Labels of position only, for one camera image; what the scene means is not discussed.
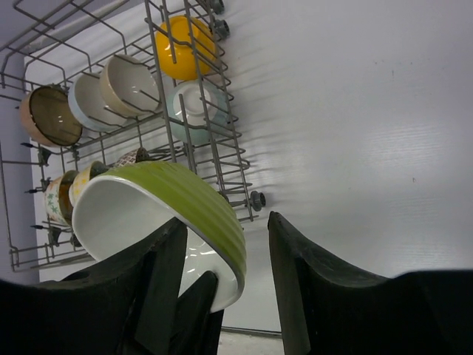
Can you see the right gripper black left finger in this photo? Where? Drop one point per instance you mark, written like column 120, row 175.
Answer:
column 130, row 303

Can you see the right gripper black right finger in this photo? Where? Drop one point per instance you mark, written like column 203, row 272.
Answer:
column 328, row 306

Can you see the white square bowl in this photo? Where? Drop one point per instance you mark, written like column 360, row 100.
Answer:
column 124, row 205

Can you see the floral leaf patterned bowl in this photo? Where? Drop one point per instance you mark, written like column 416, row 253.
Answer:
column 56, row 198

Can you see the yellow sun patterned bowl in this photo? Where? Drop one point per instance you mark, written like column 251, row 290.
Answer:
column 83, row 177

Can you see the dark geometric patterned bowl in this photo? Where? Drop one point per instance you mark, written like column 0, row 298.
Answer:
column 134, row 156

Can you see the light teal bowl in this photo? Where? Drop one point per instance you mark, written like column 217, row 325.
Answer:
column 193, row 105

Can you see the white round bowl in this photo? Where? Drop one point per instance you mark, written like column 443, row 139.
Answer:
column 128, row 87
column 89, row 108

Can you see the brown wooden bowl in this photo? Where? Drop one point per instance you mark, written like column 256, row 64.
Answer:
column 47, row 118

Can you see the orange yellow bowl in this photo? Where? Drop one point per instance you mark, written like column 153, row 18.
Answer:
column 183, row 45

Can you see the grey wire dish rack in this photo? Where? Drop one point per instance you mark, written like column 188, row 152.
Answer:
column 61, row 40

